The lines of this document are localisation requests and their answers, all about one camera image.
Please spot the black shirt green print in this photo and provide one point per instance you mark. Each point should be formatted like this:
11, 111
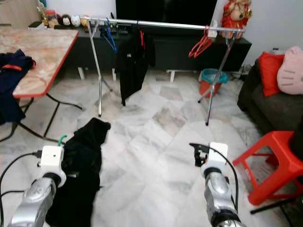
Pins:
80, 172

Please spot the navy polo shirt red collar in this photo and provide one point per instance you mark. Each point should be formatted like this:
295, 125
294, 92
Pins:
12, 85

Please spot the green plastic hanger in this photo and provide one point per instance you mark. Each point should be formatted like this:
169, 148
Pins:
60, 139

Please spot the red plastic hanger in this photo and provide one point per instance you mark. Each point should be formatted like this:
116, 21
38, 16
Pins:
204, 41
198, 47

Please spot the blue plastic hanger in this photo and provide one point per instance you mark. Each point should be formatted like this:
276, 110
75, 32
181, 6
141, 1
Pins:
110, 38

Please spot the orange bin with teal bag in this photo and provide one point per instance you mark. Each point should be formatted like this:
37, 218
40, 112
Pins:
208, 86

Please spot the red plastic stool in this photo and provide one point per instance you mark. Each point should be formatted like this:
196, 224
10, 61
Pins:
274, 158

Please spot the dark brown fabric sofa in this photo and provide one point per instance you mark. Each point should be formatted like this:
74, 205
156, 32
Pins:
265, 106

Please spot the black folding chair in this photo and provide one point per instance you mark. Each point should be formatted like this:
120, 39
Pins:
279, 205

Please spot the black round basket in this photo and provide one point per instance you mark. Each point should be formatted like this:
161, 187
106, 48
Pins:
297, 142

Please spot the black TV cabinet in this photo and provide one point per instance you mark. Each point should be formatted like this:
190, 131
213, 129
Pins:
184, 47

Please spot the red cushion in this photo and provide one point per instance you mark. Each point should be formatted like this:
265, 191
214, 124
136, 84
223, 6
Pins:
270, 73

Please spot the black FSL polo shirt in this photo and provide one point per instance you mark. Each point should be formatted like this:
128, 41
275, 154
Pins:
132, 64

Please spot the pink cat face cushion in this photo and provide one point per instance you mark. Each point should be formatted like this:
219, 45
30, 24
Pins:
291, 71

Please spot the white pink tissue box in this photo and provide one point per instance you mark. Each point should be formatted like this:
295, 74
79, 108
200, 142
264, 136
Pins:
212, 27

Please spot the silver metal clothes rack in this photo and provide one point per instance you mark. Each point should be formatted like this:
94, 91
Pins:
170, 24

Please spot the red laughing buddha statue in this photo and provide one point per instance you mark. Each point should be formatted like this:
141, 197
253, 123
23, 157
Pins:
236, 15

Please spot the black flat television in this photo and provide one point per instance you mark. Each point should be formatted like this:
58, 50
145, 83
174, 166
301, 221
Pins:
165, 10

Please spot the marble folding table red edge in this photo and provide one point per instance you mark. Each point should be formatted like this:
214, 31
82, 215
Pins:
42, 52

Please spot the yellow round toy figure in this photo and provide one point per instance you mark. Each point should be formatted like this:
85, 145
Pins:
85, 20

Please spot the light wooden sideboard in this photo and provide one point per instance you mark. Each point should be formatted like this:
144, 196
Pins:
19, 13

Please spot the small white box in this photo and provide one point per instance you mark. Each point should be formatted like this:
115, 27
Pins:
35, 24

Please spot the white round toy figure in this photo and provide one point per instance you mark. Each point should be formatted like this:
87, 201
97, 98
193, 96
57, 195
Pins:
75, 20

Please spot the red lidded jar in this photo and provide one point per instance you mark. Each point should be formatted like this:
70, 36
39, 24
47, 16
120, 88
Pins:
50, 19

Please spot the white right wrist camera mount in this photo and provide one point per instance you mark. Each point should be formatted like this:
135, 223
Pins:
215, 156

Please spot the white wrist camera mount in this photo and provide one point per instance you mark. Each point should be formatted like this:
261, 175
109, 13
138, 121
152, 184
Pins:
215, 156
52, 160

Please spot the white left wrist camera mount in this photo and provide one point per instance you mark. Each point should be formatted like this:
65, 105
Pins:
52, 160

